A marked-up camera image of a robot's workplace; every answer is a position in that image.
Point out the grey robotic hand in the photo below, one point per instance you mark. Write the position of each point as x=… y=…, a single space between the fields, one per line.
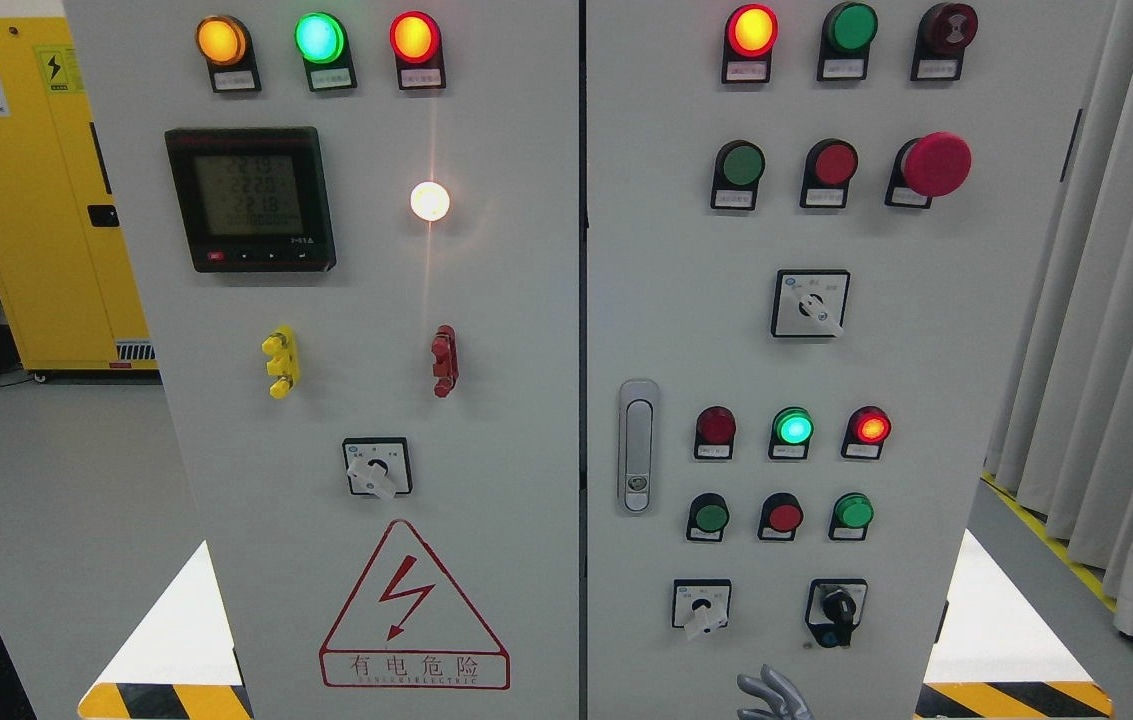
x=783 y=699

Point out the red push button lower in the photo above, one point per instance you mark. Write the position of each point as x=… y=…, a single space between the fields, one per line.
x=781 y=515

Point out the red push button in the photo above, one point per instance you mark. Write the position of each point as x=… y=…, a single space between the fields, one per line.
x=781 y=515
x=828 y=169

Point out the raised green push button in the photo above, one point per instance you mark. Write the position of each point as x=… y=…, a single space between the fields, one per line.
x=851 y=517

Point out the green push button lower left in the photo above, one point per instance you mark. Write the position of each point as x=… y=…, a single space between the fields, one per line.
x=708 y=516

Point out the green push button upper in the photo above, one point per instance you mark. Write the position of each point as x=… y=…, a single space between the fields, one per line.
x=737 y=172

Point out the red push button upper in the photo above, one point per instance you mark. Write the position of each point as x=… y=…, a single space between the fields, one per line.
x=828 y=169

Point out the red mushroom emergency stop button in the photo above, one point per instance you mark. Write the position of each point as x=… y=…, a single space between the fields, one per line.
x=928 y=167

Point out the lit green indicator light lower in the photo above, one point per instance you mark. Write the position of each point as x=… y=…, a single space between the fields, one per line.
x=790 y=435

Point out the lit green indicator light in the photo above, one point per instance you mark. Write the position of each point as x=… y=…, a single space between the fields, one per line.
x=322 y=43
x=790 y=435

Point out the lit red indicator light lower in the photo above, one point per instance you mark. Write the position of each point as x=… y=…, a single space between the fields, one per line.
x=866 y=431

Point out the unlit dark red indicator light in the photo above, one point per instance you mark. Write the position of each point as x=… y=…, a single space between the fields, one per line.
x=715 y=434

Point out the red electric hazard warning sticker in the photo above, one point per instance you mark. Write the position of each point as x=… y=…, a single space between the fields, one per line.
x=407 y=624

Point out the grey pleated curtain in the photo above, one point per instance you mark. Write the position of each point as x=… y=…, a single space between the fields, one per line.
x=1063 y=441

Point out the grey electrical control cabinet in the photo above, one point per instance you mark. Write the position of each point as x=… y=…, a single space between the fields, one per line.
x=577 y=140

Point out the red test terminal block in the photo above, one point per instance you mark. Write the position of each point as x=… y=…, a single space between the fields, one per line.
x=445 y=360

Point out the glowing white indicator lamp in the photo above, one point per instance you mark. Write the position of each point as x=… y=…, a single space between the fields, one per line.
x=430 y=201

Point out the yellow test terminal block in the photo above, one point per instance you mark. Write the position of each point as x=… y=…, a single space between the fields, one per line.
x=282 y=364

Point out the red indicator light right door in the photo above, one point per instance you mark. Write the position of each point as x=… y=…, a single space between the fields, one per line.
x=749 y=36

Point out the unlit green indicator light top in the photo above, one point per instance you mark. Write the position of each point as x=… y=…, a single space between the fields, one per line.
x=846 y=38

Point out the dark red buzzer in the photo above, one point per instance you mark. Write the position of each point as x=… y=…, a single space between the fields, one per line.
x=943 y=34

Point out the black digital power meter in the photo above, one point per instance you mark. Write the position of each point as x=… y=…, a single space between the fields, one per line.
x=252 y=199

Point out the red-orange indicator light left door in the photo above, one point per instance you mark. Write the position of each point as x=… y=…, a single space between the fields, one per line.
x=417 y=46

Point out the lit green indicator light top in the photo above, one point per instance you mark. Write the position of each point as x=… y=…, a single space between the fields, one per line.
x=322 y=43

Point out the amber indicator light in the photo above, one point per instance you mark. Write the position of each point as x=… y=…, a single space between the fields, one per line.
x=229 y=54

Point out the yellow safety storage cabinet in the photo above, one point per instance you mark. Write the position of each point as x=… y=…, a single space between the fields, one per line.
x=66 y=283

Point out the black knob selector switch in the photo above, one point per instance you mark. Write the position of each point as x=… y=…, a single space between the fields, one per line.
x=834 y=610

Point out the lower white rotary selector switch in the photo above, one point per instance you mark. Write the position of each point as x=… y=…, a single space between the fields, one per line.
x=700 y=607

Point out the grey cabinet door handle lock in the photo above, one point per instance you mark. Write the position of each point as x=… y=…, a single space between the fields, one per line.
x=638 y=401

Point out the upper right rotary selector switch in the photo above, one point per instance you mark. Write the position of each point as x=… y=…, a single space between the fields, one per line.
x=810 y=304

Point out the left door rotary selector switch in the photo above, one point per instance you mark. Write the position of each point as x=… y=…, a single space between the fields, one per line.
x=378 y=466

